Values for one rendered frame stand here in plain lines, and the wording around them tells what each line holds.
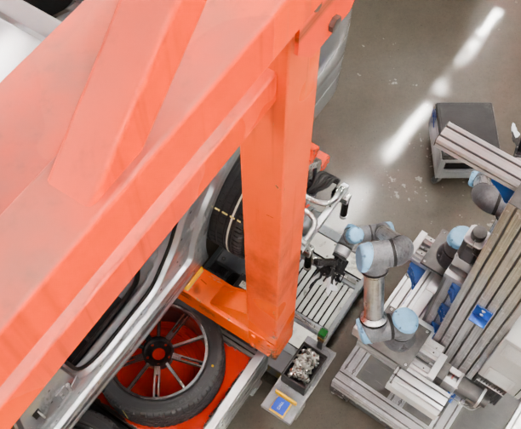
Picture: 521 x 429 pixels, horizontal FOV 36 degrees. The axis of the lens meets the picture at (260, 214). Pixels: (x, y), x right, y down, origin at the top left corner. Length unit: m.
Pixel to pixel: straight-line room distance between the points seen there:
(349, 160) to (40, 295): 4.30
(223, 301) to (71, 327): 2.18
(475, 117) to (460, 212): 0.58
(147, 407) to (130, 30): 3.19
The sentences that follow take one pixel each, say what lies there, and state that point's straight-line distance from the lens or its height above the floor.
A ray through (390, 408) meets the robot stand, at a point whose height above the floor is 0.23.
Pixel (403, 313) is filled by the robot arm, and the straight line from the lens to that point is 3.56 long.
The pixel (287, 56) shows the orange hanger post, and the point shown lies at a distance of 1.95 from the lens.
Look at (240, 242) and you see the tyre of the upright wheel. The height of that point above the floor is 0.93.
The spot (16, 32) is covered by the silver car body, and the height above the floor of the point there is 1.97.
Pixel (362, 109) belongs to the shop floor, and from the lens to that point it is 5.36.
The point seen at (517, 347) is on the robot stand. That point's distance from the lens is 3.43.
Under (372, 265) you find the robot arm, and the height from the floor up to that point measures 1.40.
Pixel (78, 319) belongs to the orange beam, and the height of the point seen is 2.71.
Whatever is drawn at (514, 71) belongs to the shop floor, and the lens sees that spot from 5.77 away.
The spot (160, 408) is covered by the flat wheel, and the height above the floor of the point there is 0.50.
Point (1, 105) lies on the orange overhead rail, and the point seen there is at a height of 3.22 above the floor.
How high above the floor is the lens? 4.31
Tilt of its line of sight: 62 degrees down
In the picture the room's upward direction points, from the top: straight up
